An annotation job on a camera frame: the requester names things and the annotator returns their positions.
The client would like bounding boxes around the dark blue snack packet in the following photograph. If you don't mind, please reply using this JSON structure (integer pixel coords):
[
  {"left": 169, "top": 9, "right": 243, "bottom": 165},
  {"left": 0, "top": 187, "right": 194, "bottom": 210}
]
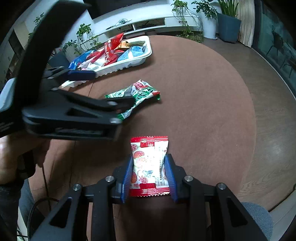
[{"left": 68, "top": 50, "right": 94, "bottom": 70}]

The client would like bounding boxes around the red chocolate snack bag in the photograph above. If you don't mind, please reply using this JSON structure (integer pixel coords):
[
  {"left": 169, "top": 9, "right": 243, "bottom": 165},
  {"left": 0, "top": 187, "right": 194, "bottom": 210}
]
[{"left": 103, "top": 33, "right": 125, "bottom": 66}]

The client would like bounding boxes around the light blue snack packet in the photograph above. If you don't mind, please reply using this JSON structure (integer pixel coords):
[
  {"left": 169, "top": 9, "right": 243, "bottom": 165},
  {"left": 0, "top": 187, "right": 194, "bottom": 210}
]
[{"left": 117, "top": 46, "right": 145, "bottom": 62}]

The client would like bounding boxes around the orange snack stick packet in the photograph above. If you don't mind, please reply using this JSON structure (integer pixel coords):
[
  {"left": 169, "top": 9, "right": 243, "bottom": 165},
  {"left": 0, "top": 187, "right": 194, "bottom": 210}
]
[{"left": 115, "top": 41, "right": 145, "bottom": 51}]

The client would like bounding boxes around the person's left hand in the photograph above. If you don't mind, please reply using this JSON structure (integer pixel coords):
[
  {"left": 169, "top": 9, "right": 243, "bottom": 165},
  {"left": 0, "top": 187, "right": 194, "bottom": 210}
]
[{"left": 1, "top": 133, "right": 50, "bottom": 184}]

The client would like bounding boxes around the green white snack packet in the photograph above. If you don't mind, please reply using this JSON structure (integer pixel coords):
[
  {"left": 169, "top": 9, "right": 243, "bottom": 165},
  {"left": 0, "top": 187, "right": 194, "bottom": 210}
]
[{"left": 105, "top": 79, "right": 161, "bottom": 120}]

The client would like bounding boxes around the white plastic tray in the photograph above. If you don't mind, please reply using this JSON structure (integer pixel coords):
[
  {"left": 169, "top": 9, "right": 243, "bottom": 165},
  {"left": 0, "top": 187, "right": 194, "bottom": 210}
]
[{"left": 61, "top": 35, "right": 153, "bottom": 88}]

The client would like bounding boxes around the white TV cabinet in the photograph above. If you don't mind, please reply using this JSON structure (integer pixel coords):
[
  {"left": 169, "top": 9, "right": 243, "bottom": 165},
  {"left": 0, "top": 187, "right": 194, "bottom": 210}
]
[{"left": 91, "top": 1, "right": 194, "bottom": 39}]

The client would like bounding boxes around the trailing vine plant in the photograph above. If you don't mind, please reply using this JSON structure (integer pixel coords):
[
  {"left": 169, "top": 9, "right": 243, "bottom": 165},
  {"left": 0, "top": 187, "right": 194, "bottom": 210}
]
[{"left": 171, "top": 1, "right": 204, "bottom": 43}]

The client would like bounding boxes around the plant in white pot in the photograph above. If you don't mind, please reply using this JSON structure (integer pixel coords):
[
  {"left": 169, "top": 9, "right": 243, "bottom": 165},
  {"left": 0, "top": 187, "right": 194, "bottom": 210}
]
[{"left": 191, "top": 0, "right": 217, "bottom": 40}]

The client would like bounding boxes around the tall plant blue pot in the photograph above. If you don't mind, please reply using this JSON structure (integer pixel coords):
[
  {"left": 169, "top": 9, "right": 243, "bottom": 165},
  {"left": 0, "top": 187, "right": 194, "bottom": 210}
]
[{"left": 217, "top": 0, "right": 241, "bottom": 43}]

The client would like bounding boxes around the beige curtain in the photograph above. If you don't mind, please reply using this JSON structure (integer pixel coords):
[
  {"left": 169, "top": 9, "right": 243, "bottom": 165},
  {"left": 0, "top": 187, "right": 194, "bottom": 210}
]
[{"left": 235, "top": 0, "right": 255, "bottom": 47}]

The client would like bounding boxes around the wall mounted television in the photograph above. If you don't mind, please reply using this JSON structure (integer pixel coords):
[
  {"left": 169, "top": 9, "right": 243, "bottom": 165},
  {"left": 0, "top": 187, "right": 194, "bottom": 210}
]
[{"left": 83, "top": 0, "right": 163, "bottom": 19}]

